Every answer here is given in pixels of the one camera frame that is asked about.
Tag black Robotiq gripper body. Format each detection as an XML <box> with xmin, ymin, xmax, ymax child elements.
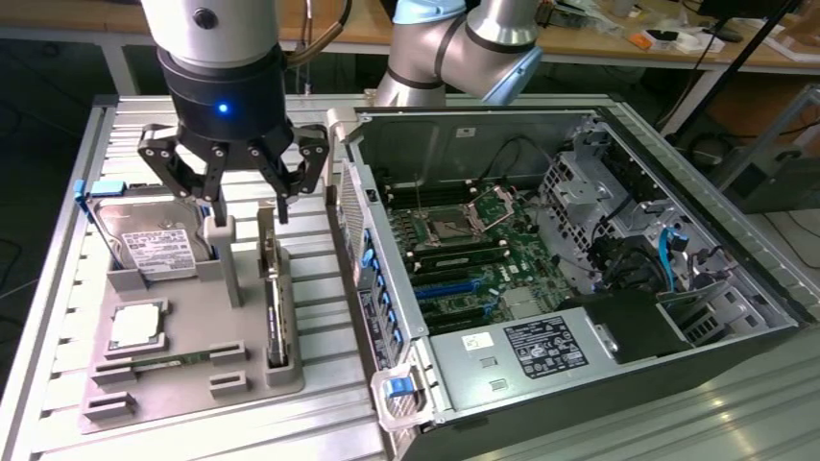
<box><xmin>156</xmin><ymin>45</ymin><xmax>294</xmax><ymax>169</ymax></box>

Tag expansion card with metal bracket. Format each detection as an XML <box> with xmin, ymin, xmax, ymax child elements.
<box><xmin>253</xmin><ymin>199</ymin><xmax>294</xmax><ymax>371</ymax></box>

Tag hard disk drive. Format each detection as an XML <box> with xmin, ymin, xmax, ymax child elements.
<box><xmin>73</xmin><ymin>178</ymin><xmax>216</xmax><ymax>282</ymax></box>

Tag black RAM slot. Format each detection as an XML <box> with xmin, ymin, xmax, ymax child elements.
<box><xmin>385</xmin><ymin>181</ymin><xmax>481</xmax><ymax>208</ymax></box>

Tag CPU socket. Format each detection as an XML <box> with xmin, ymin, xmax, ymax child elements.
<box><xmin>414</xmin><ymin>206</ymin><xmax>478</xmax><ymax>249</ymax></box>

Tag blue card retainer clips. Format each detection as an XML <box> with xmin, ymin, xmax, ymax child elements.
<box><xmin>358</xmin><ymin>229</ymin><xmax>406</xmax><ymax>345</ymax></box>

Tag grey plastic parts rack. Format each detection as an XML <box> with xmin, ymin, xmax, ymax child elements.
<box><xmin>74</xmin><ymin>215</ymin><xmax>306</xmax><ymax>436</ymax></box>

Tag black RAM stick white label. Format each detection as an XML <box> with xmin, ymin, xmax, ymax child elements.
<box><xmin>409</xmin><ymin>247</ymin><xmax>508</xmax><ymax>273</ymax></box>

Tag silver CPU chip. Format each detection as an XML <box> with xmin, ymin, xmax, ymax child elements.
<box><xmin>106</xmin><ymin>304</ymin><xmax>165</xmax><ymax>350</ymax></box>

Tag blue expansion slot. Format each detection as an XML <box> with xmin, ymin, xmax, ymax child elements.
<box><xmin>413</xmin><ymin>278</ymin><xmax>494</xmax><ymax>302</ymax></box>

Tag green motherboard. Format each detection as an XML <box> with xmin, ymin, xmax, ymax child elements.
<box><xmin>382</xmin><ymin>180</ymin><xmax>581</xmax><ymax>337</ymax></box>

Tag black expansion slot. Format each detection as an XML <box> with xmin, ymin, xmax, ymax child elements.
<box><xmin>421</xmin><ymin>306</ymin><xmax>494</xmax><ymax>330</ymax></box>

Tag green RAM stick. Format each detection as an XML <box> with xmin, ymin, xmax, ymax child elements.
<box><xmin>130</xmin><ymin>349</ymin><xmax>213</xmax><ymax>372</ymax></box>

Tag silver metal disk bay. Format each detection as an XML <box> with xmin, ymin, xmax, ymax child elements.
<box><xmin>537</xmin><ymin>122</ymin><xmax>648</xmax><ymax>251</ymax></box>

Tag silver power supply unit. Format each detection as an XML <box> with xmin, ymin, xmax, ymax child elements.
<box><xmin>426</xmin><ymin>306</ymin><xmax>626</xmax><ymax>415</ymax></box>

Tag black plastic shroud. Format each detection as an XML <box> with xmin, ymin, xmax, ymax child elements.
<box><xmin>554</xmin><ymin>290</ymin><xmax>697</xmax><ymax>366</ymax></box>

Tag white and black device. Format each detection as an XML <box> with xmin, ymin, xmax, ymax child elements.
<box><xmin>642</xmin><ymin>26</ymin><xmax>726</xmax><ymax>54</ymax></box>

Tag black tripod pole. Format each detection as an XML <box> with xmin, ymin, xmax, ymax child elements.
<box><xmin>656</xmin><ymin>0</ymin><xmax>805</xmax><ymax>133</ymax></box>

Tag black monitor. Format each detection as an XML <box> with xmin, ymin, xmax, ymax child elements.
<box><xmin>694</xmin><ymin>0</ymin><xmax>802</xmax><ymax>20</ymax></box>

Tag dark grey cabinet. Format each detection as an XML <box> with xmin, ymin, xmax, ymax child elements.
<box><xmin>726</xmin><ymin>146</ymin><xmax>820</xmax><ymax>215</ymax></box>

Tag open black PC case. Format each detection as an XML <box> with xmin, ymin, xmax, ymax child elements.
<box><xmin>321</xmin><ymin>93</ymin><xmax>820</xmax><ymax>461</ymax></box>

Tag dark arm cable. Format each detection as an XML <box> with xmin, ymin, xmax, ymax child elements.
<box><xmin>284</xmin><ymin>0</ymin><xmax>353</xmax><ymax>68</ymax></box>

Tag wooden desk white frame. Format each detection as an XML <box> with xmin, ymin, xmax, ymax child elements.
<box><xmin>0</xmin><ymin>0</ymin><xmax>393</xmax><ymax>96</ymax></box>
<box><xmin>537</xmin><ymin>0</ymin><xmax>820</xmax><ymax>138</ymax></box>

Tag black looped wire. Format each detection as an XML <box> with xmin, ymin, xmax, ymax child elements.
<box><xmin>482</xmin><ymin>135</ymin><xmax>553</xmax><ymax>189</ymax></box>

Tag black wire bundle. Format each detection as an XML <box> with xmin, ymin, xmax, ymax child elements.
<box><xmin>578</xmin><ymin>232</ymin><xmax>672</xmax><ymax>297</ymax></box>

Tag blue wire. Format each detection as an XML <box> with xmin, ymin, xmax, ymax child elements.
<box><xmin>653</xmin><ymin>223</ymin><xmax>690</xmax><ymax>295</ymax></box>

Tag grey vented metal bracket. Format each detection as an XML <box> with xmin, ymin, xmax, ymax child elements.
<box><xmin>656</xmin><ymin>282</ymin><xmax>738</xmax><ymax>348</ymax></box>

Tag aluminium profile frame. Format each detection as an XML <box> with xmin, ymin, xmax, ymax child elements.
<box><xmin>713</xmin><ymin>84</ymin><xmax>820</xmax><ymax>193</ymax></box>

